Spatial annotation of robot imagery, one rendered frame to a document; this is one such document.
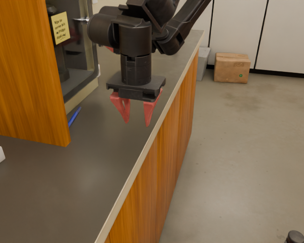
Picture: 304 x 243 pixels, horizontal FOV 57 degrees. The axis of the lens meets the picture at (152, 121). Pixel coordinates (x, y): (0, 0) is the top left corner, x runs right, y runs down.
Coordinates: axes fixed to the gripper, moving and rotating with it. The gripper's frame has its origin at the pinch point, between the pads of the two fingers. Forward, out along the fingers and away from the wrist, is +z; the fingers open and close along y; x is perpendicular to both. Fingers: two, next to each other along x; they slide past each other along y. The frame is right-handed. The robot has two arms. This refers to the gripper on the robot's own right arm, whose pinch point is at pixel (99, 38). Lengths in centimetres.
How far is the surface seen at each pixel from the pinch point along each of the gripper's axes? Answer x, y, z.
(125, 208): 35, 38, -23
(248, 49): 83, -285, -61
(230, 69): 98, -247, -44
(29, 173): 20, 47, -2
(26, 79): 1.3, 34.8, 3.0
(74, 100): 17.9, 13.3, 4.6
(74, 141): 20.3, 32.0, -5.7
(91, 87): 18.8, 0.8, 4.8
